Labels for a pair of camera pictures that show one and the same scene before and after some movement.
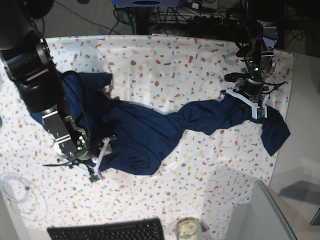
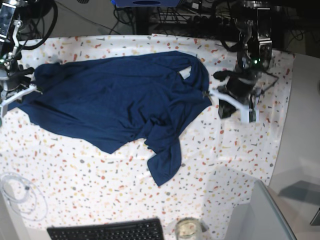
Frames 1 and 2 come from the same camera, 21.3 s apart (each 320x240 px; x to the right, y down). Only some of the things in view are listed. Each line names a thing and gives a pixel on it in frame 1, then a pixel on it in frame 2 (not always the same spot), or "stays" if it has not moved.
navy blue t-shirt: [130, 138] to [114, 100]
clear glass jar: [188, 228] stays
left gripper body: [83, 150] to [14, 75]
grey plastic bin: [262, 218] stays
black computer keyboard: [142, 229] stays
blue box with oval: [145, 3] stays
